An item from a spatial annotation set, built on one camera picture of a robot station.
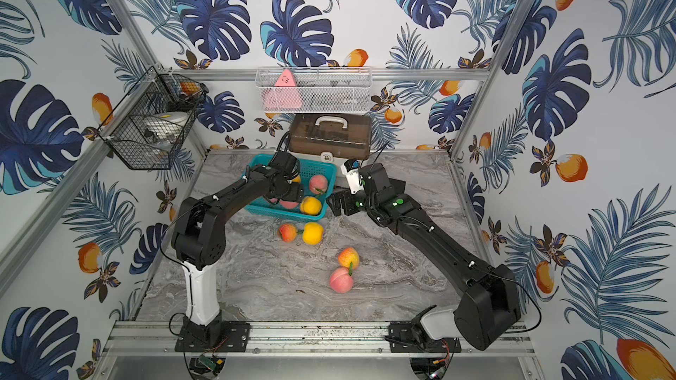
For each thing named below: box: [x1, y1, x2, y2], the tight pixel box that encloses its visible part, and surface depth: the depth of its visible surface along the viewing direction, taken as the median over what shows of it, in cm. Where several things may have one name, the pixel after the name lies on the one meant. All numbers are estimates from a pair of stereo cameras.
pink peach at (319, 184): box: [308, 174, 329, 196], surface depth 104 cm
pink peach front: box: [329, 266, 355, 294], surface depth 82 cm
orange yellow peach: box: [338, 246, 361, 271], surface depth 87 cm
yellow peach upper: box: [301, 219, 325, 246], surface depth 92 cm
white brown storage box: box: [288, 113, 373, 163], surface depth 103 cm
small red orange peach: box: [278, 223, 297, 243], surface depth 92 cm
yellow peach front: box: [299, 196, 323, 216], surface depth 97 cm
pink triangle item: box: [261, 69, 303, 110], surface depth 92 cm
